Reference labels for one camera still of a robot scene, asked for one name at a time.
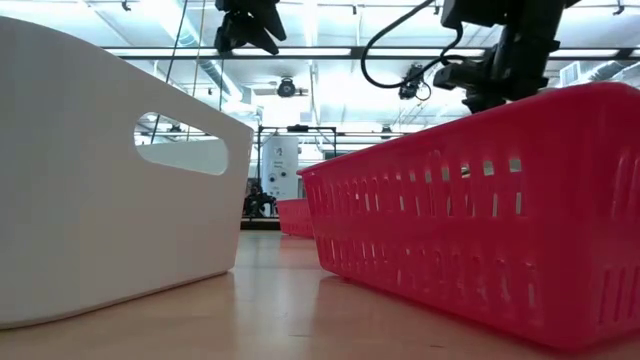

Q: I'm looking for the round black ceiling camera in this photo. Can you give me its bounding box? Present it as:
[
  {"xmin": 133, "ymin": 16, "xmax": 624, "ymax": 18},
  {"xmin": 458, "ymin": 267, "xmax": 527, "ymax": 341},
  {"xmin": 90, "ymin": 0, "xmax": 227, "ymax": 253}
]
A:
[{"xmin": 276, "ymin": 76, "xmax": 297, "ymax": 99}]

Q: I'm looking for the white column with signs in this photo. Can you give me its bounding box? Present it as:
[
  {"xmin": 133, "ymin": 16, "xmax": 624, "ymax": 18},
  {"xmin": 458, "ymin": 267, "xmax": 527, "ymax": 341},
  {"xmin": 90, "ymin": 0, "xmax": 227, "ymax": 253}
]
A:
[{"xmin": 261, "ymin": 135, "xmax": 300, "ymax": 201}]

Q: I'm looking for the black aluminium table frame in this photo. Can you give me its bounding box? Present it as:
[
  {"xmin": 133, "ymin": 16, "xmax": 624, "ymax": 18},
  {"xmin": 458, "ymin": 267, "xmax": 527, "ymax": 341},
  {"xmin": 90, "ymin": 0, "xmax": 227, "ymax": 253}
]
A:
[{"xmin": 239, "ymin": 215, "xmax": 282, "ymax": 231}]

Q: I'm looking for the black hanging cable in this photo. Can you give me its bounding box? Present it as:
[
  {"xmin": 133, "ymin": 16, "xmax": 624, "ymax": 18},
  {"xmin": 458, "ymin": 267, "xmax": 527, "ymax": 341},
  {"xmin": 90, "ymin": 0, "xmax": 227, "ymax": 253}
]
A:
[{"xmin": 149, "ymin": 0, "xmax": 190, "ymax": 145}]

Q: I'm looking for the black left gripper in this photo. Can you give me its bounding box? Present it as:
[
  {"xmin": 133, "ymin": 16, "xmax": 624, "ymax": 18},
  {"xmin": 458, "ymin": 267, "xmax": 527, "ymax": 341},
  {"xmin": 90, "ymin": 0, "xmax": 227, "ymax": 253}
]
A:
[{"xmin": 214, "ymin": 0, "xmax": 288, "ymax": 57}]

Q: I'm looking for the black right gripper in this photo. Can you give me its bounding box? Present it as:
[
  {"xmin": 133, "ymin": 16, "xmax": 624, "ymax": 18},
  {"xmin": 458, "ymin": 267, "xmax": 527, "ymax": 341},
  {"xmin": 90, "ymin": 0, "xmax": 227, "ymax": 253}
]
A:
[{"xmin": 462, "ymin": 27, "xmax": 562, "ymax": 115}]

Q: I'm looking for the red perforated plastic basket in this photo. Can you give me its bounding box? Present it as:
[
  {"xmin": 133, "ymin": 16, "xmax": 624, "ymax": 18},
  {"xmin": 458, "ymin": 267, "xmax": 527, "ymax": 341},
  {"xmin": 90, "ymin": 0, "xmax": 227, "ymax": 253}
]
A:
[
  {"xmin": 276, "ymin": 198, "xmax": 315, "ymax": 239},
  {"xmin": 297, "ymin": 81, "xmax": 640, "ymax": 351}
]

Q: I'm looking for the black overhead beam with lights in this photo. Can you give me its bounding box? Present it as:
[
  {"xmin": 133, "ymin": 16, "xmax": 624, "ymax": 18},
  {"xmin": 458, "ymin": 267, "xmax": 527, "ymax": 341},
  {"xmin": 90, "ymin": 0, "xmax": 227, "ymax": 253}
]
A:
[{"xmin": 99, "ymin": 45, "xmax": 640, "ymax": 62}]

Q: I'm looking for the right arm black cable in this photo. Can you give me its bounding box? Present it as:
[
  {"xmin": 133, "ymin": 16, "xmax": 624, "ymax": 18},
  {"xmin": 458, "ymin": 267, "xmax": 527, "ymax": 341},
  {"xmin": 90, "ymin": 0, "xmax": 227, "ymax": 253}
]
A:
[{"xmin": 360, "ymin": 0, "xmax": 466, "ymax": 90}]

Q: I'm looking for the white plastic basket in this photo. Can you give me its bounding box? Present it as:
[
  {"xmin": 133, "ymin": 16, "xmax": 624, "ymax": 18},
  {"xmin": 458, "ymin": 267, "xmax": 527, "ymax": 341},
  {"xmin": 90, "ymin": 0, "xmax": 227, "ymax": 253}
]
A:
[{"xmin": 0, "ymin": 14, "xmax": 255, "ymax": 331}]

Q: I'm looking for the black ceiling camera with cable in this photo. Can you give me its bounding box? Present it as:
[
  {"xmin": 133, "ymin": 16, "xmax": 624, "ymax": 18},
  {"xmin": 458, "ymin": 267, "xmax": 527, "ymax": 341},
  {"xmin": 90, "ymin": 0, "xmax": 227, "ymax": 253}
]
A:
[{"xmin": 398, "ymin": 63, "xmax": 432, "ymax": 101}]

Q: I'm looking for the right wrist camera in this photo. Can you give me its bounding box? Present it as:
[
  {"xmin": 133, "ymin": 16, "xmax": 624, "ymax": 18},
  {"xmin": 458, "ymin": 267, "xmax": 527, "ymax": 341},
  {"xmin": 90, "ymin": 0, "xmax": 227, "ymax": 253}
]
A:
[{"xmin": 432, "ymin": 59, "xmax": 501, "ymax": 92}]

